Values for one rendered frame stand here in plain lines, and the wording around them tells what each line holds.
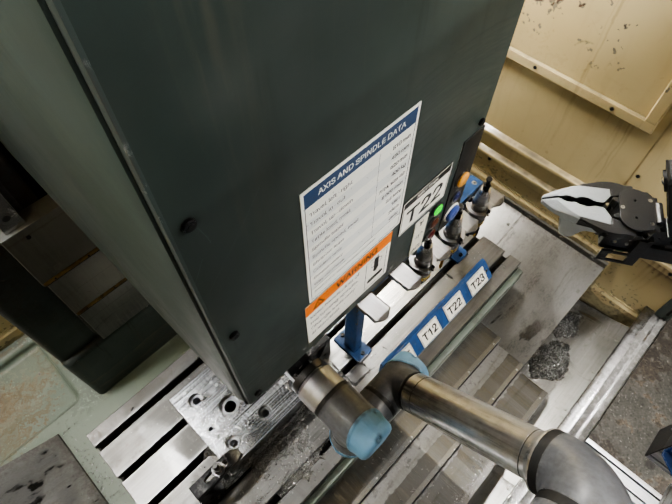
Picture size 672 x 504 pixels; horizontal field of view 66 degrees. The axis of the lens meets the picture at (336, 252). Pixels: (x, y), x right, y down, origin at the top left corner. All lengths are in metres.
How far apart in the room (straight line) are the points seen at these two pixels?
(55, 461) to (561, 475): 1.43
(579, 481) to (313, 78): 0.58
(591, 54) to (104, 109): 1.28
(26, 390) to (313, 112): 1.73
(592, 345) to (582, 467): 1.17
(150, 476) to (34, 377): 0.72
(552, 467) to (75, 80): 0.69
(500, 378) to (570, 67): 0.89
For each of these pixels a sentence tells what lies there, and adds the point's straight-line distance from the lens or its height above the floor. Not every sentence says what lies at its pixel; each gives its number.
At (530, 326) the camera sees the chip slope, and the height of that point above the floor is 0.73.
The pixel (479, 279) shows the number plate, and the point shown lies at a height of 0.94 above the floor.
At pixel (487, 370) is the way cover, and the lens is 1.68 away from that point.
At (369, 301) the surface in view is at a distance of 1.15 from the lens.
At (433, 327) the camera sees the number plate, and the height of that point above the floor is 0.94.
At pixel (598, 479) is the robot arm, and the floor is 1.57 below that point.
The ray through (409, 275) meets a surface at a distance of 1.20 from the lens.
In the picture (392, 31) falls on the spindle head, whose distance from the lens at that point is 0.42.
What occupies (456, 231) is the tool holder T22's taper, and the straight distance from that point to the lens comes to 1.24.
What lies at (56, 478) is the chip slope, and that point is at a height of 0.66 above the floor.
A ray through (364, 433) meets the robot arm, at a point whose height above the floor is 1.42.
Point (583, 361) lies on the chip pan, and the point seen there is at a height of 0.66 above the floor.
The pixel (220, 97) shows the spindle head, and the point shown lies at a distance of 0.31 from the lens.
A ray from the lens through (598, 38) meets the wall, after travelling 1.42.
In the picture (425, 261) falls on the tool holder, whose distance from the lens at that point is 1.18.
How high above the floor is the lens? 2.25
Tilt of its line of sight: 58 degrees down
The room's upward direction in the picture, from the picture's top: straight up
